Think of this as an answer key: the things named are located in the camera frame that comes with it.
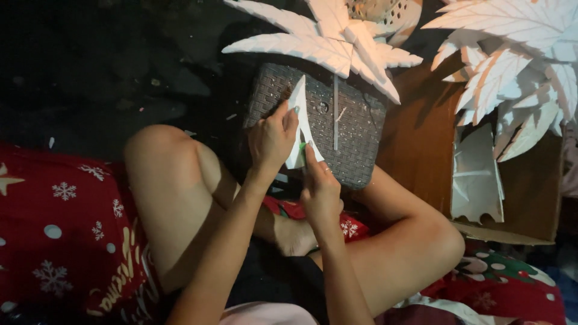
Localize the person's left hand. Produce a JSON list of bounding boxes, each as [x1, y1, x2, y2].
[[248, 100, 300, 178]]

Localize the person's right hand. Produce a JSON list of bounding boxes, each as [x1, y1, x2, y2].
[[300, 144, 343, 227]]

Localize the green craft knife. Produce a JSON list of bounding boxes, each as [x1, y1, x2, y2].
[[298, 131, 309, 175]]

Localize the white pointed foam piece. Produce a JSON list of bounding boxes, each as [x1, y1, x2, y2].
[[285, 74, 325, 170]]

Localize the grey woven plastic stool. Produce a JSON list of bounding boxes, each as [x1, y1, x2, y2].
[[244, 62, 388, 190]]

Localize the thin white foam strip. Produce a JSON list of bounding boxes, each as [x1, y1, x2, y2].
[[333, 76, 340, 151]]

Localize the person's right leg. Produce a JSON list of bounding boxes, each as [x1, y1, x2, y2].
[[311, 165, 466, 317]]

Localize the person's leg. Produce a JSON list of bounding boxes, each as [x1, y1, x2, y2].
[[123, 124, 319, 295], [311, 165, 466, 317]]

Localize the black shorts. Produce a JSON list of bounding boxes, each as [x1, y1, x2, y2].
[[225, 237, 331, 325]]

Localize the brown cardboard box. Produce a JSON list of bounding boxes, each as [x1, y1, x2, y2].
[[376, 58, 566, 246]]

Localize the person's left leg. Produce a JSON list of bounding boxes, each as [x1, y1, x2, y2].
[[123, 124, 319, 295]]

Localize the pink shirt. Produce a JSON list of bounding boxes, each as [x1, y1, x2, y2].
[[218, 302, 319, 325]]

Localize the white foam offcut sheets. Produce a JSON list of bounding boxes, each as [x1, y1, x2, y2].
[[450, 122, 506, 224]]

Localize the perforated white basket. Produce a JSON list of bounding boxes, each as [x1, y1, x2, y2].
[[347, 0, 424, 48]]

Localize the red green patterned cloth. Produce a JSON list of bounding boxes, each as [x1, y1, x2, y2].
[[406, 238, 568, 325]]

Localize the red snowflake blanket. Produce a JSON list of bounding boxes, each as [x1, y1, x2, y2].
[[0, 142, 372, 325]]

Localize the large white foam leaf ornament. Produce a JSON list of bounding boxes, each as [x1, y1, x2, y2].
[[422, 0, 578, 163]]

